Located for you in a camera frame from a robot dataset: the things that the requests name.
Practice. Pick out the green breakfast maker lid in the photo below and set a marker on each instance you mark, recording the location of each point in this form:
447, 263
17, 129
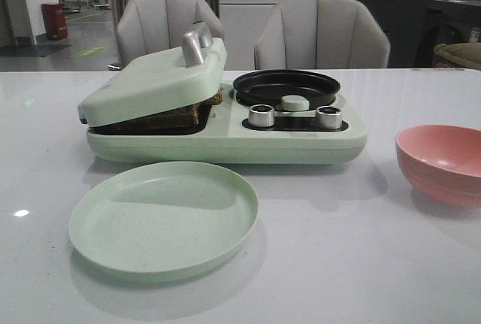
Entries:
159, 82

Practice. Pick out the pink bowl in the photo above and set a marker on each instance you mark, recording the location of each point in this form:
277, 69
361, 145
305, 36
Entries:
442, 161

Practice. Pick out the green breakfast maker base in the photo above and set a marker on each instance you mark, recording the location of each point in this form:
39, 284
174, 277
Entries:
226, 140

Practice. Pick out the left silver control knob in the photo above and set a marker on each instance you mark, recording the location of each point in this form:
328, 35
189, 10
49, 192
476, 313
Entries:
261, 116

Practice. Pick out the silver control knob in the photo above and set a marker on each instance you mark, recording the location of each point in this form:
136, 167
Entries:
261, 116
328, 117

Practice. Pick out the black round frying pan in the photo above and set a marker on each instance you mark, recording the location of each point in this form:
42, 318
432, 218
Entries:
269, 86

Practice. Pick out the right silver control knob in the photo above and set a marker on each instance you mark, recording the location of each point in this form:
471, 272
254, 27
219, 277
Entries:
328, 117

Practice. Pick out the light green plate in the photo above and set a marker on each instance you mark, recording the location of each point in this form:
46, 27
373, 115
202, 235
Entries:
164, 222

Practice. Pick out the right grey chair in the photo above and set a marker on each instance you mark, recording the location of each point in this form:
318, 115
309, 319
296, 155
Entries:
319, 34

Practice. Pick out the grey chair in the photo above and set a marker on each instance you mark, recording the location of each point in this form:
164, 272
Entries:
149, 26
319, 34

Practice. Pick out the left grey chair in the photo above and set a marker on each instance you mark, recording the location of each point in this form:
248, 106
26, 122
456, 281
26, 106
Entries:
149, 26

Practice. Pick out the white cabinet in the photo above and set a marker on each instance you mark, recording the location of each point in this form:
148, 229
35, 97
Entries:
243, 21

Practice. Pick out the red trash bin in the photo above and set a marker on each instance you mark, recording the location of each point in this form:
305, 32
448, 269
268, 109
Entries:
54, 21

